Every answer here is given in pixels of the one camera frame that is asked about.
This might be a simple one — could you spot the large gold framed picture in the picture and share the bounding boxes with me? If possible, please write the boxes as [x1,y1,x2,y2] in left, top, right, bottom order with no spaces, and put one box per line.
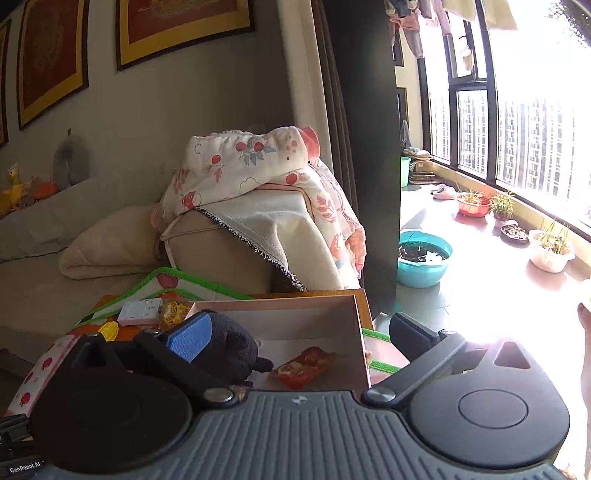
[115,0,256,71]

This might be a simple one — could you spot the white socket box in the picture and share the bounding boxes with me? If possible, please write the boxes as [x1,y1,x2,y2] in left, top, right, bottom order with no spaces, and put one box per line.
[117,298,163,327]

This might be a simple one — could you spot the grey neck pillow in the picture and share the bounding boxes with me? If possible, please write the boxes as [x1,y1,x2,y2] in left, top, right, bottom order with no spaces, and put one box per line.
[52,129,90,190]

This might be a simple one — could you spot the beige sofa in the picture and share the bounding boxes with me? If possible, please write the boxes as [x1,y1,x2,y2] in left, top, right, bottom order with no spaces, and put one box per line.
[0,175,365,370]

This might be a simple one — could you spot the small potted plant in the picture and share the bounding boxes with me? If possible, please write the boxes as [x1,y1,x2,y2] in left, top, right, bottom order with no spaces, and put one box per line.
[490,191,515,228]

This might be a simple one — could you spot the colourful printed play mat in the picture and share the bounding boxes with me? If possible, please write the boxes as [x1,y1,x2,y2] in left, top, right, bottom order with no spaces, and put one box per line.
[7,268,411,416]

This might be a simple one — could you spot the dark curtain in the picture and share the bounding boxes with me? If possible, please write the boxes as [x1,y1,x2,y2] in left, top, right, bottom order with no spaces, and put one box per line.
[309,0,402,324]

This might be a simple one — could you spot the dark shallow dish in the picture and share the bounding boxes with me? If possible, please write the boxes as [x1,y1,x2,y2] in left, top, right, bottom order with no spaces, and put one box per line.
[500,224,530,243]

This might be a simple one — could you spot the cream fringed towel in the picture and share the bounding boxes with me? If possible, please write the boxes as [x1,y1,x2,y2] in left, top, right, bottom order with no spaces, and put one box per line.
[196,182,361,291]

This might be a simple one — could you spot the yellow candy packet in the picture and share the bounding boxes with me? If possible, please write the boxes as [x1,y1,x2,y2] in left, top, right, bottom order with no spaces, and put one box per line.
[159,295,190,330]

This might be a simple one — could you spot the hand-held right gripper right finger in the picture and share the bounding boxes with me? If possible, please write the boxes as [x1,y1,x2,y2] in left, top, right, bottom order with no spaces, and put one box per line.
[361,313,550,409]

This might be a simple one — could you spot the red basin planter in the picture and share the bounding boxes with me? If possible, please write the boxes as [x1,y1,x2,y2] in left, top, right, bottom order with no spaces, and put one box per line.
[457,191,492,217]

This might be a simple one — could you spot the red snack packet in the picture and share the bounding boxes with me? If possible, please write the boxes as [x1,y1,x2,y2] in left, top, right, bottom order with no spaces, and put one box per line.
[272,346,338,389]

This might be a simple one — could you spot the orange plush toy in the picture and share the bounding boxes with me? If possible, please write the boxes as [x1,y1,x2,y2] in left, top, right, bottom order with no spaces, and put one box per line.
[30,178,58,200]

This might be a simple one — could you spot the teal plastic basin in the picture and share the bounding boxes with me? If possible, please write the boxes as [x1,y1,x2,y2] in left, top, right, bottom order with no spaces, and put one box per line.
[397,229,453,288]

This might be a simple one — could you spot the hanging laundry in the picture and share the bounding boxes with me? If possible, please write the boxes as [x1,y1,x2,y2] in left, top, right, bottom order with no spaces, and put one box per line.
[385,0,518,58]

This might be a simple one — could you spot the yellow plush toy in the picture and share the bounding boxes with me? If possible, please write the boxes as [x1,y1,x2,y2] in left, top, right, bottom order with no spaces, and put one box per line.
[0,164,26,215]

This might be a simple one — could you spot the stacked cardboard boxes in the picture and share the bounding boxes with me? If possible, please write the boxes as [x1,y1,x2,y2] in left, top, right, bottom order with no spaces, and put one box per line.
[402,148,435,185]

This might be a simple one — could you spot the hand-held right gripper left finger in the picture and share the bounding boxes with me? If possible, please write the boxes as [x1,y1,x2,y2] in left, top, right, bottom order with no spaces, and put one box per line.
[60,311,252,410]

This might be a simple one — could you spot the black plush toy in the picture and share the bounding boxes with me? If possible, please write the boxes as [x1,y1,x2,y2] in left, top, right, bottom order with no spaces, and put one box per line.
[187,308,274,386]

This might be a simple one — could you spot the floral printed blanket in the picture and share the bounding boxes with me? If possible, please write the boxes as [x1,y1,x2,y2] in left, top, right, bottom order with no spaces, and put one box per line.
[152,126,368,289]

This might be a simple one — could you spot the white pot with plant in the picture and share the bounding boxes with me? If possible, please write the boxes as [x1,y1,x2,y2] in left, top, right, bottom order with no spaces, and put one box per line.
[527,222,575,273]

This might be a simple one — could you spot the pink cardboard box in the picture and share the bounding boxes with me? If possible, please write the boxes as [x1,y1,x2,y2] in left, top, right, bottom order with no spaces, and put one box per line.
[185,288,374,401]

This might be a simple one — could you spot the black framed window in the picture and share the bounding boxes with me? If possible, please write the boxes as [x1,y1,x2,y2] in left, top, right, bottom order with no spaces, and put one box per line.
[418,0,591,232]

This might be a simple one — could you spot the beige pillow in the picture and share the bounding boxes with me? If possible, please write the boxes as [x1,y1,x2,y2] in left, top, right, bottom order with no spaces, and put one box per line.
[58,205,171,280]

